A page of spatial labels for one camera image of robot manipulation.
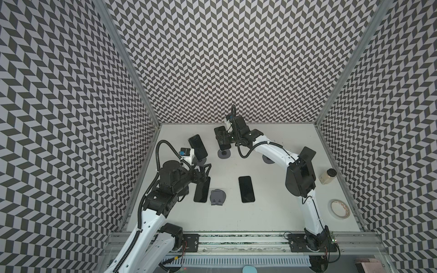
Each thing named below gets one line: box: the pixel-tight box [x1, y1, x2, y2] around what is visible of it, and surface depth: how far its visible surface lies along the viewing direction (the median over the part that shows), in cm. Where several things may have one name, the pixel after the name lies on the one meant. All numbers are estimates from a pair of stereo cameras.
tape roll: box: [327, 198, 352, 221], surface depth 84 cm
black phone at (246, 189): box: [238, 175, 256, 203], surface depth 91 cm
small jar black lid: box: [326, 168, 338, 177], surface depth 86 cm
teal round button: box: [242, 265, 258, 273], surface depth 67 cm
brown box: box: [354, 258, 386, 273], surface depth 67 cm
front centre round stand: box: [209, 188, 227, 206], surface depth 84 cm
